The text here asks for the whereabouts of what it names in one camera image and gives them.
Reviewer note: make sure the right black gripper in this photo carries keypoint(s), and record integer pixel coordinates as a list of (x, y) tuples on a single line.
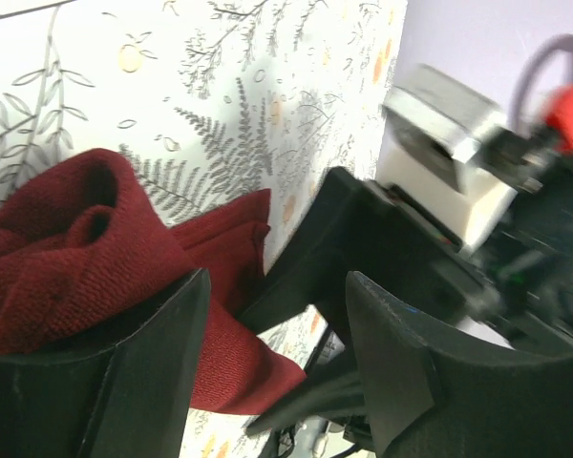
[(355, 225)]

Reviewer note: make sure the dark red cloth napkin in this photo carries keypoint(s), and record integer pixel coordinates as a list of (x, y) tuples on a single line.
[(81, 243)]

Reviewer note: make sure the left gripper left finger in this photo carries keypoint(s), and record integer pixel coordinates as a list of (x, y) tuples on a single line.
[(119, 389)]

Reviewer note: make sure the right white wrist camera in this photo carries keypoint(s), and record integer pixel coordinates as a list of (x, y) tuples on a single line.
[(439, 127)]

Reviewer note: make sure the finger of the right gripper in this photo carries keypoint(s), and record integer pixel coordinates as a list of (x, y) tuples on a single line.
[(323, 395)]

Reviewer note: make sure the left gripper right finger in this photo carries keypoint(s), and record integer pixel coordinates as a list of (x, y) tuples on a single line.
[(432, 390)]

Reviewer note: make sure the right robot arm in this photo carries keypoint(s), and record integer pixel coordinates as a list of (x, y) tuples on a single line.
[(529, 259)]

